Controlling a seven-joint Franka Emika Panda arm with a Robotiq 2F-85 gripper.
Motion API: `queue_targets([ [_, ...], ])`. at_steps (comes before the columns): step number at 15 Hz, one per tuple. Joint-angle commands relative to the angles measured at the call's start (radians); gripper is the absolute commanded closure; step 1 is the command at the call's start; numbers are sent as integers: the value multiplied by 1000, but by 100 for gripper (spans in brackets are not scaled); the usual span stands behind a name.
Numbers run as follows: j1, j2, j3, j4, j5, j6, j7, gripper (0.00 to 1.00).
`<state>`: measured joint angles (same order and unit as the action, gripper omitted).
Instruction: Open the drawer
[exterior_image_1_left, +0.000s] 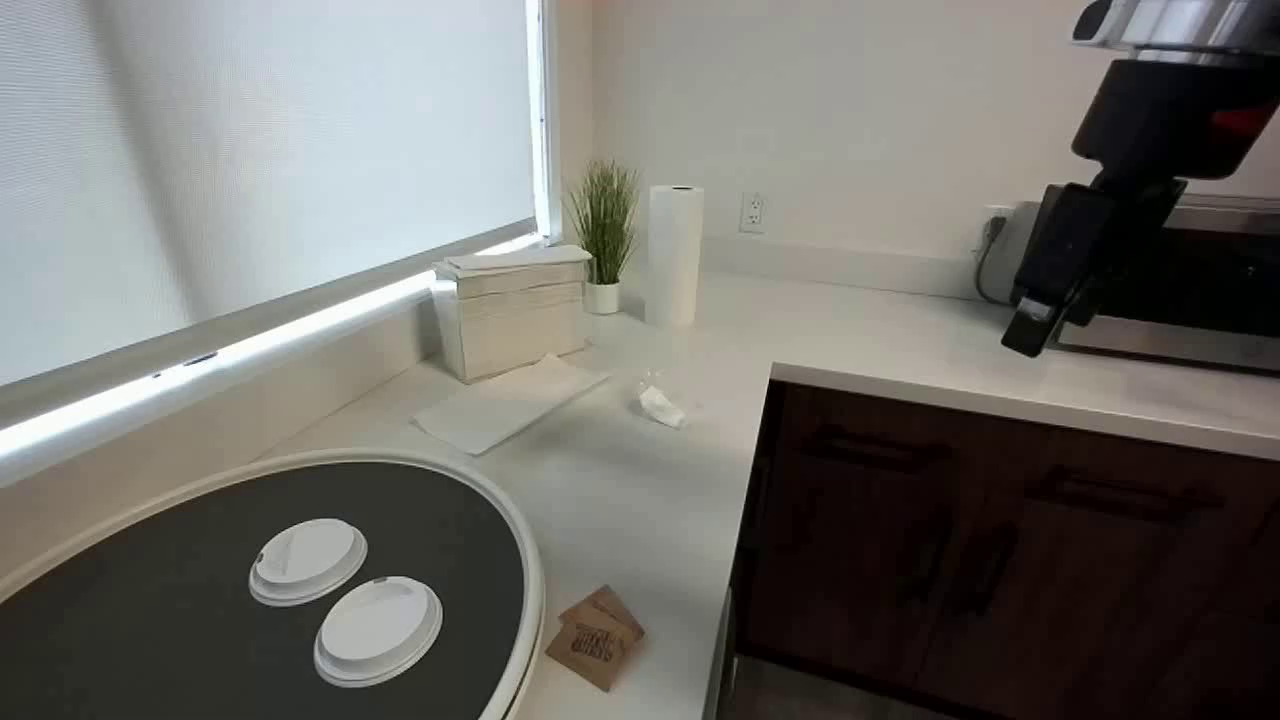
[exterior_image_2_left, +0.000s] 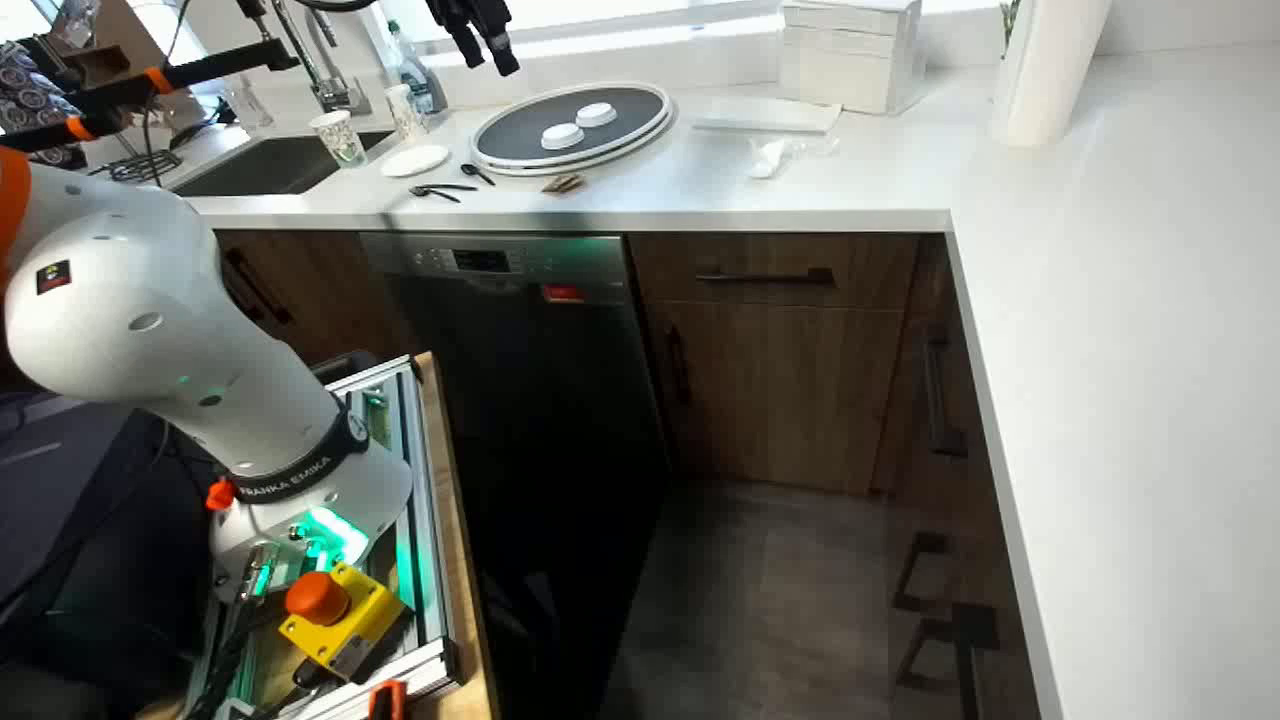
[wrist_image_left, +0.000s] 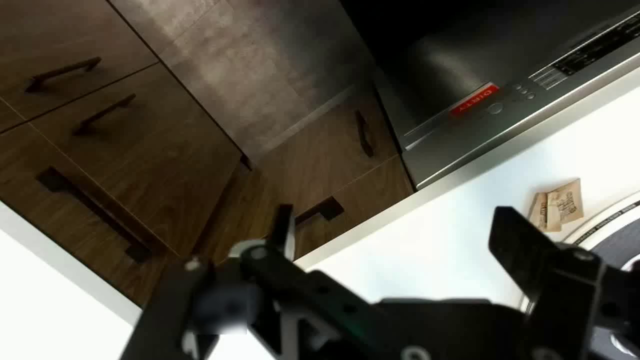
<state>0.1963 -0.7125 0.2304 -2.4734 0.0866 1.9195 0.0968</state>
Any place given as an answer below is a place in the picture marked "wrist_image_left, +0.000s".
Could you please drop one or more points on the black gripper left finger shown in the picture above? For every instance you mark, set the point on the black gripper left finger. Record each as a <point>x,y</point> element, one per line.
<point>282,231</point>

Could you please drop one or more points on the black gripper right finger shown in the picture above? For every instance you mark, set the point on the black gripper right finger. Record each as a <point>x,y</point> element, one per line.
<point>526,255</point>

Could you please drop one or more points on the white drawer with wood front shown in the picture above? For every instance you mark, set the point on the white drawer with wood front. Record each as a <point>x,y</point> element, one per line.
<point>361,200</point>

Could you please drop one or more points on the wooden drawer front middle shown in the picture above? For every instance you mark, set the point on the wooden drawer front middle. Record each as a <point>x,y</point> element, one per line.
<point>162,124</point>

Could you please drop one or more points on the wooden drawer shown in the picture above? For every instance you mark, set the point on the wooden drawer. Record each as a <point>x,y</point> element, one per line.
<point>131,189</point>
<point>162,124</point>
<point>44,34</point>

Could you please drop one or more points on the wooden drawer front lower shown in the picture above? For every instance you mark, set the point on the wooden drawer front lower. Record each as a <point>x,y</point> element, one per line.
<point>131,189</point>

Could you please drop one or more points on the wooden drawer front upper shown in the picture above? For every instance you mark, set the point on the wooden drawer front upper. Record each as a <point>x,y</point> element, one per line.
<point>44,34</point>

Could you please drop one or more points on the brown paper packet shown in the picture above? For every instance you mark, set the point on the brown paper packet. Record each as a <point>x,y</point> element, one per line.
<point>552,209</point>

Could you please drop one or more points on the round black white tray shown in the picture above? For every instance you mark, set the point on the round black white tray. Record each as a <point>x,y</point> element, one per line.
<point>613,232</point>

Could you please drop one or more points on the wooden corner cabinet door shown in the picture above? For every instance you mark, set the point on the wooden corner cabinet door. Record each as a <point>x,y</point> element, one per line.
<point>327,157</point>

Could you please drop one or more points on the black corner cabinet handle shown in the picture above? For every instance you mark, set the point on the black corner cabinet handle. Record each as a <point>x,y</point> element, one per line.
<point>363,134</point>

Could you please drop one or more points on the black handle on lower drawer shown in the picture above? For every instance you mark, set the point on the black handle on lower drawer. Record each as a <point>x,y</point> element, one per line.
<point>55,181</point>

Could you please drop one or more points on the black handle on drawer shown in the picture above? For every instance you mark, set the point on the black handle on drawer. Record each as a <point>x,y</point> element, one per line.
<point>40,78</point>
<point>86,124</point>
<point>55,181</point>

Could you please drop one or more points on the black handle on middle drawer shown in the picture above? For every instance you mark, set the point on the black handle on middle drawer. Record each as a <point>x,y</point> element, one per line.
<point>86,124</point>

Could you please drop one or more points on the black handle on upper drawer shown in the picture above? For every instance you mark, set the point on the black handle on upper drawer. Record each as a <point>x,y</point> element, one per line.
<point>40,78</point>

